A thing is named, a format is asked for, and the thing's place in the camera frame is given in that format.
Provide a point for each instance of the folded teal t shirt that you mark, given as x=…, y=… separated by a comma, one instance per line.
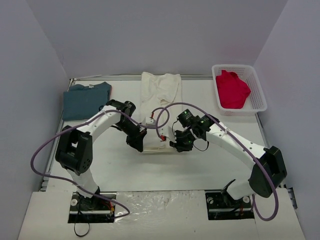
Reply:
x=82, y=102

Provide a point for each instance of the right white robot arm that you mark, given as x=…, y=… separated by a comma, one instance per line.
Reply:
x=207, y=129

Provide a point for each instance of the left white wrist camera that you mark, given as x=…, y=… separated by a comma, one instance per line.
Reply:
x=149, y=123

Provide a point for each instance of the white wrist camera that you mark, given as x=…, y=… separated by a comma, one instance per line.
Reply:
x=149, y=123
x=166, y=133

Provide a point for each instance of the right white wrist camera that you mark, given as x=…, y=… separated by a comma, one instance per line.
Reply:
x=166, y=133

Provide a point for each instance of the white plastic basket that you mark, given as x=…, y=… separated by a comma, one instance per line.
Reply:
x=254, y=103

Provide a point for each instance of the red t shirt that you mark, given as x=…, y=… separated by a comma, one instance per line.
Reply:
x=232, y=91

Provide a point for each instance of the aluminium table rail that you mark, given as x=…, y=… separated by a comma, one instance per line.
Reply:
x=137, y=77

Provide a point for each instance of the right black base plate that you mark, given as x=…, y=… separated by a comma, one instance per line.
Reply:
x=219, y=210

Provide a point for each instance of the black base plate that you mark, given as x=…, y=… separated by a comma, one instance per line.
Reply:
x=90, y=211
x=219, y=210

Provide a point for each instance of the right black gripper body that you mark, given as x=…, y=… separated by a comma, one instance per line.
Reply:
x=180, y=142

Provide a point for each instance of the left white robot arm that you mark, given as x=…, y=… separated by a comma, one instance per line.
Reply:
x=75, y=147

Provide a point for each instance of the white t shirt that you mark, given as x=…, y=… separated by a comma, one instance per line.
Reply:
x=155, y=92

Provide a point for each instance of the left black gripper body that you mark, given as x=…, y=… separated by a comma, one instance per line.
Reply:
x=137, y=139

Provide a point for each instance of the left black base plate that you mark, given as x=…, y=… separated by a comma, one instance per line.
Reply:
x=90, y=211

